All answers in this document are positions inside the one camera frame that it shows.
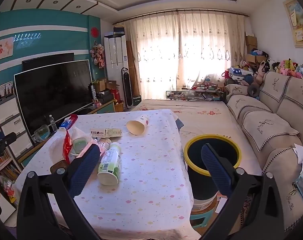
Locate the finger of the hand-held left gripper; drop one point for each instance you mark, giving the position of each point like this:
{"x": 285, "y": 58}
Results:
{"x": 6, "y": 138}

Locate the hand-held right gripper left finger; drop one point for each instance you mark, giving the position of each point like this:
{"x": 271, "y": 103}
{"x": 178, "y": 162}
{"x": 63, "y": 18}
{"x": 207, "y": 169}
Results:
{"x": 86, "y": 170}

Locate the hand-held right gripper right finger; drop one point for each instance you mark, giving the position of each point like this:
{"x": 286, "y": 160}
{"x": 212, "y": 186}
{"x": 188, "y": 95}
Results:
{"x": 216, "y": 170}

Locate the white green-label bottle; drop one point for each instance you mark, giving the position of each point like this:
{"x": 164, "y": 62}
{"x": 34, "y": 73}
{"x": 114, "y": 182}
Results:
{"x": 109, "y": 165}

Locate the green-lid plastic tub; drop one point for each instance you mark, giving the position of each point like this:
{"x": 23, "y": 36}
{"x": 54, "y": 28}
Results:
{"x": 80, "y": 145}

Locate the yellow-rimmed black trash bin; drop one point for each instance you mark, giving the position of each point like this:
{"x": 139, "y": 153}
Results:
{"x": 194, "y": 152}

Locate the small white yoghurt bottle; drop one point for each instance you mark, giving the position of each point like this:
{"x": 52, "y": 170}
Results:
{"x": 104, "y": 143}

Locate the red snack packet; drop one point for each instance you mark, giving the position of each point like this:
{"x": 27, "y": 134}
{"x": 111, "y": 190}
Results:
{"x": 66, "y": 145}

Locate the white plastic bag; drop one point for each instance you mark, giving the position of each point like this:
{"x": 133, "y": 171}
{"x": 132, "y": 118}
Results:
{"x": 76, "y": 133}

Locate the white carton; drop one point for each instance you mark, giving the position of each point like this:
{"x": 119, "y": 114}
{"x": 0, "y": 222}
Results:
{"x": 109, "y": 132}

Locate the white paper cup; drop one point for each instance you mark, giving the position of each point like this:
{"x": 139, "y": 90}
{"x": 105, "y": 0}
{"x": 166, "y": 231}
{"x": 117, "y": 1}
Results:
{"x": 136, "y": 127}

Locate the shelf of books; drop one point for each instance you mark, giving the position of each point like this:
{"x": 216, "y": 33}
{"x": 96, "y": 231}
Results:
{"x": 4, "y": 165}

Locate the white drawer cabinet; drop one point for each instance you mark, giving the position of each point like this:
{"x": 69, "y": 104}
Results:
{"x": 9, "y": 115}

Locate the white bucket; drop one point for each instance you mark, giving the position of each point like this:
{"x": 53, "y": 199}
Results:
{"x": 204, "y": 202}

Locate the white paper sheet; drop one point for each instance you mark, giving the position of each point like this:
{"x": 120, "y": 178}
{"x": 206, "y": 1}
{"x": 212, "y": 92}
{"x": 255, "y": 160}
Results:
{"x": 221, "y": 205}

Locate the green clear plastic container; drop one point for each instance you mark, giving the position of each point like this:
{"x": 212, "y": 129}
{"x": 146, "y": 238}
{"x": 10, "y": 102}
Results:
{"x": 42, "y": 133}

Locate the green plastic stool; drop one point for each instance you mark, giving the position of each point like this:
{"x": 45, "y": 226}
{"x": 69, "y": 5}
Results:
{"x": 204, "y": 215}

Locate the clear water bottle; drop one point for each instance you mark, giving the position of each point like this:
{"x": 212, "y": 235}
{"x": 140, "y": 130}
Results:
{"x": 52, "y": 125}

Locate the red blue tissue packet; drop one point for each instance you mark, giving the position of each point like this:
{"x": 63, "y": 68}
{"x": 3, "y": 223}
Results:
{"x": 67, "y": 123}

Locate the framed photos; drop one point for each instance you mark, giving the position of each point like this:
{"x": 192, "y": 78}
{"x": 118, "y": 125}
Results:
{"x": 4, "y": 88}

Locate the floral bed mattress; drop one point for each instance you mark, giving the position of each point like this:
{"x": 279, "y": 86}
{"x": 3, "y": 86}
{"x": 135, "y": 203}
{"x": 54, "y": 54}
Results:
{"x": 204, "y": 120}

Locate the grey chair back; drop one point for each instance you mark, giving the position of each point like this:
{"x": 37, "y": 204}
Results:
{"x": 180, "y": 125}

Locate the white floral tablecloth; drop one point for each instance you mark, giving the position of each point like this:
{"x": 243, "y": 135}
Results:
{"x": 146, "y": 180}

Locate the large black television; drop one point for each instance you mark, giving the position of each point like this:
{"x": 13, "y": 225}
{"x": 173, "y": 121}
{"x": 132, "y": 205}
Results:
{"x": 54, "y": 95}

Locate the green television cabinet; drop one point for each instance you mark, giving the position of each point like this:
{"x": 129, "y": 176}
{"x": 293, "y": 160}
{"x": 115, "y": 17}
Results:
{"x": 106, "y": 107}

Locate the glass coffee table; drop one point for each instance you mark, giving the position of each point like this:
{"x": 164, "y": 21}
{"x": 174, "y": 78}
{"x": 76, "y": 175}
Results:
{"x": 191, "y": 96}

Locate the dark green printed box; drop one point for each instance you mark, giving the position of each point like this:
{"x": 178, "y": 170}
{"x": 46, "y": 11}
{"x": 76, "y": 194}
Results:
{"x": 137, "y": 100}

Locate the open cardboard boxes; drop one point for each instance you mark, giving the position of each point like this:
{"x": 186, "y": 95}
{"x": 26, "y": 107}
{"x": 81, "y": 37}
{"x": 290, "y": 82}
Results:
{"x": 100, "y": 85}

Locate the beige sofa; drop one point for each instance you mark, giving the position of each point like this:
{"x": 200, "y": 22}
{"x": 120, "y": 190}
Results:
{"x": 274, "y": 105}

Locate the crumpled white tissue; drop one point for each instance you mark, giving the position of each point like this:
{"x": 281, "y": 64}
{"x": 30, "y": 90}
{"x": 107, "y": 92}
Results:
{"x": 301, "y": 152}

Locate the grey neck pillow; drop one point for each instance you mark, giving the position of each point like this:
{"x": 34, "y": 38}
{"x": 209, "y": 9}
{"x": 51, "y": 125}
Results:
{"x": 251, "y": 90}

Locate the small black television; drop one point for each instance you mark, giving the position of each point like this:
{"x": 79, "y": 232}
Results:
{"x": 46, "y": 60}

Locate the black tower fan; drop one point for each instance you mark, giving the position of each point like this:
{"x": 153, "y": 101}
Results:
{"x": 126, "y": 87}

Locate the star print suitcase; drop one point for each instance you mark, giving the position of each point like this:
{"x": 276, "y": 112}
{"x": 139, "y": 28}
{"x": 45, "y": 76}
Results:
{"x": 239, "y": 72}

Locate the beige teddy bear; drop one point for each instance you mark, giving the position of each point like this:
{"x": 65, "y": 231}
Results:
{"x": 260, "y": 73}

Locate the rolled bamboo mat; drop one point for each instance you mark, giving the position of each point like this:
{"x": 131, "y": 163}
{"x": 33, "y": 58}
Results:
{"x": 131, "y": 62}

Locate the artificial flower garland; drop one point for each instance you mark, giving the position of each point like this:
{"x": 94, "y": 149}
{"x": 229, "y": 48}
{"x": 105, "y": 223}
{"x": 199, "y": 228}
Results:
{"x": 97, "y": 53}

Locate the white standing air conditioner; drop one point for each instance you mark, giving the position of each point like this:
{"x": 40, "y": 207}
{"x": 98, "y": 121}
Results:
{"x": 114, "y": 55}

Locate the row of stuffed toys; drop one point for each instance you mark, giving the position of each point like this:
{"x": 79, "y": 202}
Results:
{"x": 289, "y": 67}

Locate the stacked brown cardboard boxes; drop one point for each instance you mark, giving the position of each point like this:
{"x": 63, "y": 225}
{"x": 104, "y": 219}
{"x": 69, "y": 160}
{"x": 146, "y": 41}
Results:
{"x": 251, "y": 41}

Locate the cream lace curtains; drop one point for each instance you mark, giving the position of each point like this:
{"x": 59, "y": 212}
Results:
{"x": 161, "y": 42}

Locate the curtain rod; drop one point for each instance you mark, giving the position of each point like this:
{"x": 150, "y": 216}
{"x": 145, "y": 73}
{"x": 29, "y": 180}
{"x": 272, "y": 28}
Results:
{"x": 176, "y": 11}

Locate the pink wall poster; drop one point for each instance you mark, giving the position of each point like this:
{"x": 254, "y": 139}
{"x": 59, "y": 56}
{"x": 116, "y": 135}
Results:
{"x": 2, "y": 48}

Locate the red round wall ornament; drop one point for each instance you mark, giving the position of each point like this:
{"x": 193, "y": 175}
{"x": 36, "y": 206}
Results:
{"x": 94, "y": 32}

